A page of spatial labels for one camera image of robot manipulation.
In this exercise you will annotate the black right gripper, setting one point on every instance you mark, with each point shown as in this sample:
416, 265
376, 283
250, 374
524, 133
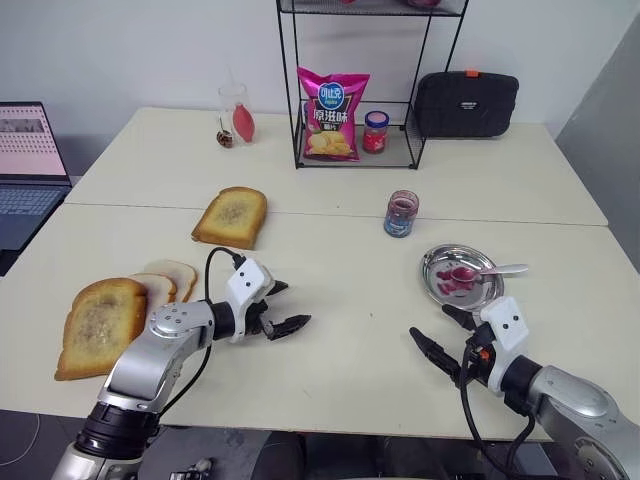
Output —
477, 362

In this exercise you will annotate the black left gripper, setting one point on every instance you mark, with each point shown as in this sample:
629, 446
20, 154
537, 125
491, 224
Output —
257, 317

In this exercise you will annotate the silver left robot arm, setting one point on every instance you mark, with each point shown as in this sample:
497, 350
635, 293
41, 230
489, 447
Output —
150, 360

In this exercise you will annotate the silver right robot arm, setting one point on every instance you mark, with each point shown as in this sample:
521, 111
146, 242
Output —
575, 400

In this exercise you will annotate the metal spoon with jam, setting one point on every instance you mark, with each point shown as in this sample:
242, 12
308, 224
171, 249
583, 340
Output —
505, 269

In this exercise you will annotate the toast slice table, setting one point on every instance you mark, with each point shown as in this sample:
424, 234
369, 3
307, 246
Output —
232, 217

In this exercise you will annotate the white bread slice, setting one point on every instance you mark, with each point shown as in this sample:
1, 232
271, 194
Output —
180, 272
160, 287

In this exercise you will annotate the open glass jam jar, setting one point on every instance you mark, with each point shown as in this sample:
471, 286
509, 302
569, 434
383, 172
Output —
401, 215

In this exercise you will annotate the large toast slice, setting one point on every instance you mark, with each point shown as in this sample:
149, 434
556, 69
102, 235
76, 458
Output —
100, 327

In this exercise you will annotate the red lidded jar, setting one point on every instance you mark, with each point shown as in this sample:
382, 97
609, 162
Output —
376, 135

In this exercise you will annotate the round metal plate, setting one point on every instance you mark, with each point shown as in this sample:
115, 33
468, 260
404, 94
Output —
450, 260

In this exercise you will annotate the small brown round object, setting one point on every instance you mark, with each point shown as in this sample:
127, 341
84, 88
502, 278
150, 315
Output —
225, 139

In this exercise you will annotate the red oval object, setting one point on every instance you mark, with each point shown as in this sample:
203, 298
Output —
244, 122

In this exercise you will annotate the pink potato chips bag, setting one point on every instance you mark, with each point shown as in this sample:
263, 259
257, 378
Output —
332, 120

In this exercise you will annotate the clear drinking glass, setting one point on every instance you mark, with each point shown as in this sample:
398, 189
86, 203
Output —
227, 102

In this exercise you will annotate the black zipped carrying case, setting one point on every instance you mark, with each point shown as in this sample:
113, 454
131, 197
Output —
465, 105

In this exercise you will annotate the open laptop computer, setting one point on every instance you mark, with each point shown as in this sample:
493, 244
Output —
30, 145

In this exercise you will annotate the pink jar on rack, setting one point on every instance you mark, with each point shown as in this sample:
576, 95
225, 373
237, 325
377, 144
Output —
424, 2

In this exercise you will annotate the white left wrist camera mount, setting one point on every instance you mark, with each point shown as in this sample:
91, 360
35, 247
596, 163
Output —
245, 287

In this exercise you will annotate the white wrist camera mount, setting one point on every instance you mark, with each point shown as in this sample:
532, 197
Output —
507, 325
245, 287

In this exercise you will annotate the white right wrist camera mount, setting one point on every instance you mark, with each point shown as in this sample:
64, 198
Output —
507, 325

